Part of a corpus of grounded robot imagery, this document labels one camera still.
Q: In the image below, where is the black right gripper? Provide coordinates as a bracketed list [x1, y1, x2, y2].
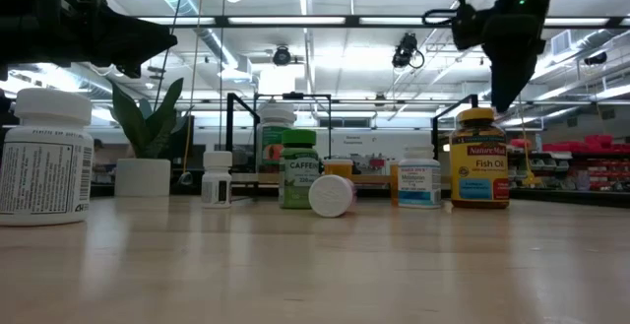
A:
[451, 0, 558, 114]

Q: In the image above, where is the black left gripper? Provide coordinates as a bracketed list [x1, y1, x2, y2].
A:
[0, 0, 178, 79]

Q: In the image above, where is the yellow fish oil bottle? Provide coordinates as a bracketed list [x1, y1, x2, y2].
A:
[448, 106, 511, 210]

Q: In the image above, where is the white melatonin bottle blue label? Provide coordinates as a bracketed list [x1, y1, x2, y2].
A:
[398, 144, 443, 210]

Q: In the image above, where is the large white medicine bottle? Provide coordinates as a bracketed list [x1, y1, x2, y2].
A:
[0, 87, 95, 227]

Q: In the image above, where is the orange pill bottle white cap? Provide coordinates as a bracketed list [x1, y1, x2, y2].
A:
[389, 160, 401, 206]
[322, 158, 354, 177]

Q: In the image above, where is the small white medicine bottle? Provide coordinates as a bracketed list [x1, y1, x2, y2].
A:
[200, 150, 233, 210]

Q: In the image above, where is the multivitamin gummies bottle green label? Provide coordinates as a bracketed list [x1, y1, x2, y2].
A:
[255, 103, 297, 173]

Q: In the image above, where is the green caffeine bottle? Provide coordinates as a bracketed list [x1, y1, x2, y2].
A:
[279, 128, 321, 211]

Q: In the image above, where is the pink Pepto bottle white cap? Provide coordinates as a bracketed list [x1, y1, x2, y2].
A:
[308, 174, 358, 219]

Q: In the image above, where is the black overhead light bar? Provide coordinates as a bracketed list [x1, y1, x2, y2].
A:
[137, 14, 630, 30]

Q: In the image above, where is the background rack with red bins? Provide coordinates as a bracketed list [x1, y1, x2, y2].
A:
[509, 134, 630, 195]

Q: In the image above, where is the green plant in white pot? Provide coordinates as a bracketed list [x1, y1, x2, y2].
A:
[108, 77, 192, 199]

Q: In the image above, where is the round black ceiling fixture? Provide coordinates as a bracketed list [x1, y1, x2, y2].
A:
[272, 45, 292, 67]

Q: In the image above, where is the black hanging cable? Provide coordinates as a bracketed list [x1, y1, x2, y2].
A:
[153, 0, 189, 112]

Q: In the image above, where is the thin hanging yellow cord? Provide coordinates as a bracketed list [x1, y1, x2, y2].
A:
[511, 95, 538, 188]

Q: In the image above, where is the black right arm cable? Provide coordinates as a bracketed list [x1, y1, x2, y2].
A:
[421, 7, 467, 27]

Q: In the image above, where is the black overhead camera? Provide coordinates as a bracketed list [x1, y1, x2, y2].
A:
[391, 32, 425, 70]

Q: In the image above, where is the black aluminium table frame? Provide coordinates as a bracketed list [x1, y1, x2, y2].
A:
[90, 181, 630, 211]

